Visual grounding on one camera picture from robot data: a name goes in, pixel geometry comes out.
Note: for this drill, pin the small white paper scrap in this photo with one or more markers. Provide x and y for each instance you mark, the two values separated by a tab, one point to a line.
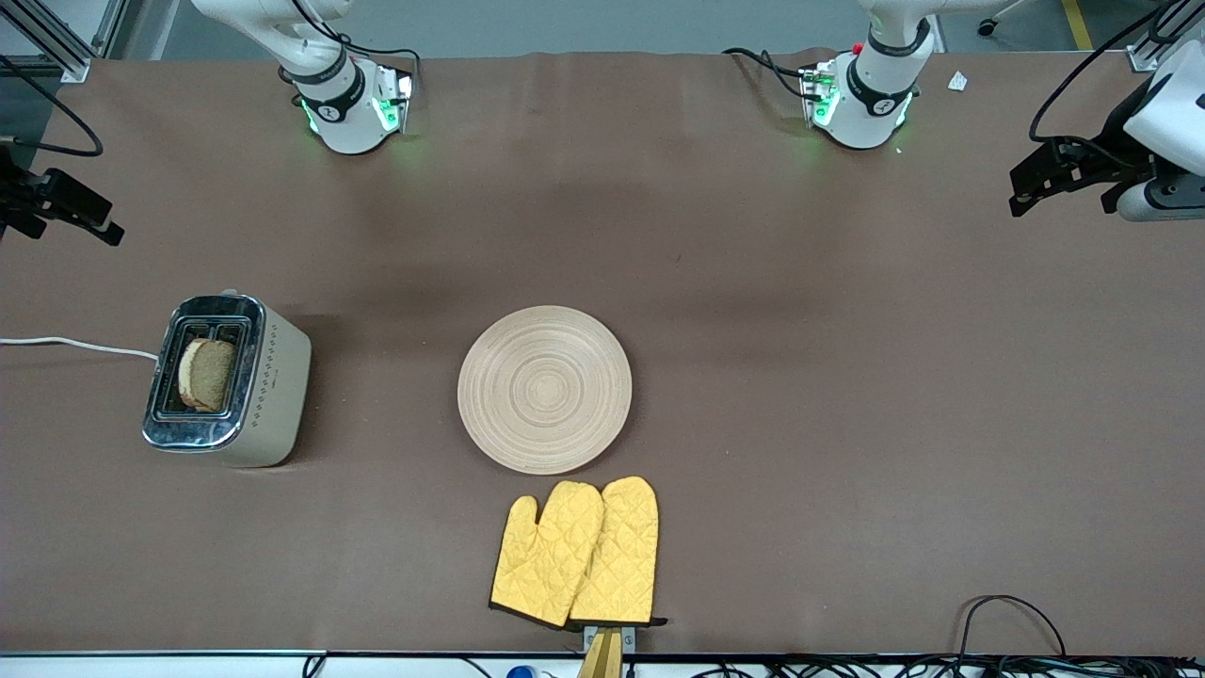
957	82

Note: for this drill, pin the round light wooden plate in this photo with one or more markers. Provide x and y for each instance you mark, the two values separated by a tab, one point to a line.
544	390

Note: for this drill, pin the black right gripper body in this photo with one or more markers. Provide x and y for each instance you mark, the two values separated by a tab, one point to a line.
21	196

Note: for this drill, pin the aluminium frame beside right arm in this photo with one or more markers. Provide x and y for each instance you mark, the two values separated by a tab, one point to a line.
66	42

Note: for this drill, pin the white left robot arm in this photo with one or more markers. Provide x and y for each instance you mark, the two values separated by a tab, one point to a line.
871	113

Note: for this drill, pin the slice of toast bread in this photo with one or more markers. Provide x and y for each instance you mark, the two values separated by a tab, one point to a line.
209	375

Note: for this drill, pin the wooden stick with metal bracket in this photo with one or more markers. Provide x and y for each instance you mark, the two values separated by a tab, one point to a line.
602	654

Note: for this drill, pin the aluminium frame beside left arm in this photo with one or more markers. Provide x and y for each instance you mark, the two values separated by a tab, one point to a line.
1163	38

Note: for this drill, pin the office chair caster leg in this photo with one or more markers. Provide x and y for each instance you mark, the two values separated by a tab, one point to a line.
990	25

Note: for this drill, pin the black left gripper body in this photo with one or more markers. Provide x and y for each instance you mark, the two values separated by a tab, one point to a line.
1117	149

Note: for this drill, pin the yellow quilted oven mitt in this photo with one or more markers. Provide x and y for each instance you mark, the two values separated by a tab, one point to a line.
621	556
546	556

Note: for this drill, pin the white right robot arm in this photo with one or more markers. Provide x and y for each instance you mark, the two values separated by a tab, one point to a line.
348	122

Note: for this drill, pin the beige and chrome toaster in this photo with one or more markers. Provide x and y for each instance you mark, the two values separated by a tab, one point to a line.
278	395

